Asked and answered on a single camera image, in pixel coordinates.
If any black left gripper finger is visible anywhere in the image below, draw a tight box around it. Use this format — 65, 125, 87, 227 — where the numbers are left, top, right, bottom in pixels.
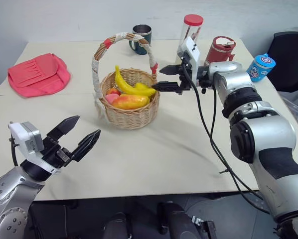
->
46, 115, 81, 143
71, 128, 102, 163

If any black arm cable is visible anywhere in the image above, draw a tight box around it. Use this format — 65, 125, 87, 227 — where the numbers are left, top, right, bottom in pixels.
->
181, 56, 273, 215
10, 137, 21, 167

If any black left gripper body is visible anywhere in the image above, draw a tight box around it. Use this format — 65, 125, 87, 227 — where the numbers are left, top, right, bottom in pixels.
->
40, 135, 74, 170

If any clear jar with red lid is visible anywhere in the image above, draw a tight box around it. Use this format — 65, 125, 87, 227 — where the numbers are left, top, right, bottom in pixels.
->
175, 14, 205, 63

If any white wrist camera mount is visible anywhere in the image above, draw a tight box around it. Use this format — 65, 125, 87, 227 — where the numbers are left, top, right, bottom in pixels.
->
8, 121, 61, 175
176, 36, 202, 84

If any black metal bracket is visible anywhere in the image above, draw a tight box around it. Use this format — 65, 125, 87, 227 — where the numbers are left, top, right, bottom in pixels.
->
191, 215, 217, 239

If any wicker basket with handle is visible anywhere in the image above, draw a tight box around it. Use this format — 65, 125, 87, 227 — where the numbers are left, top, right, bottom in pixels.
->
91, 31, 161, 130

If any dark green steel mug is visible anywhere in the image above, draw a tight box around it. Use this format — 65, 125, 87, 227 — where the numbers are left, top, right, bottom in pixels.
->
129, 24, 153, 56

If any red travel mug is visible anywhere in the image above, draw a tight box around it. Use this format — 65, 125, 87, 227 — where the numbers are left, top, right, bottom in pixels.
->
204, 36, 237, 67

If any pink red peach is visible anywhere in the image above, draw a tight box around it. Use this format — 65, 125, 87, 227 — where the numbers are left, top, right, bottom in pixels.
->
105, 88, 122, 104

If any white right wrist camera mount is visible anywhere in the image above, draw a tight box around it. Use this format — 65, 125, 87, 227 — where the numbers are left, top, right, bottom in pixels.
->
176, 36, 202, 84

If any orange yellow mango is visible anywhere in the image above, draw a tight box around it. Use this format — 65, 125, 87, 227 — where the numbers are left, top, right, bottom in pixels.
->
111, 94, 150, 110

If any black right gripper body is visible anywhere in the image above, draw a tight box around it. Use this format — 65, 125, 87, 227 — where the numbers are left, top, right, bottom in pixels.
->
175, 53, 195, 95

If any blue shield print cup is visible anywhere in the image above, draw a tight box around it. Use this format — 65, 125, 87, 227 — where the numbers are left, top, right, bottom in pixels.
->
246, 53, 276, 82

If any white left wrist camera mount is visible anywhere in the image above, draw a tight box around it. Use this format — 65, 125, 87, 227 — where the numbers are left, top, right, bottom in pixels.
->
8, 121, 61, 175

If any yellow banana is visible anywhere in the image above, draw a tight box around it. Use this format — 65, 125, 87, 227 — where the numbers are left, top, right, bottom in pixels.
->
114, 65, 156, 97

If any pink fabric pouch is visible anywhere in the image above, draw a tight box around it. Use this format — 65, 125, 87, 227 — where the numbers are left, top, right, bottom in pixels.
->
7, 52, 72, 98

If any black chair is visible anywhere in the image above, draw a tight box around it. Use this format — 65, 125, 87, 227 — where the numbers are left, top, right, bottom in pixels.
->
266, 26, 298, 93

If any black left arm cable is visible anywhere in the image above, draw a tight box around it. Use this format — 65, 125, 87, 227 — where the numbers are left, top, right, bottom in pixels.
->
10, 137, 21, 167

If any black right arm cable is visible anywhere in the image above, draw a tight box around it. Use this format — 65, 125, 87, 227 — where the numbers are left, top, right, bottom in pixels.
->
181, 56, 273, 215

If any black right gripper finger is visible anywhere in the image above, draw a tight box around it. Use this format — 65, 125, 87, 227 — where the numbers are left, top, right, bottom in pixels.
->
151, 81, 180, 93
159, 64, 182, 77

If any dark rounded shape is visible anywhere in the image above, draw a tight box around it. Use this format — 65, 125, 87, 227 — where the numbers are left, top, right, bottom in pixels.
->
103, 211, 130, 239

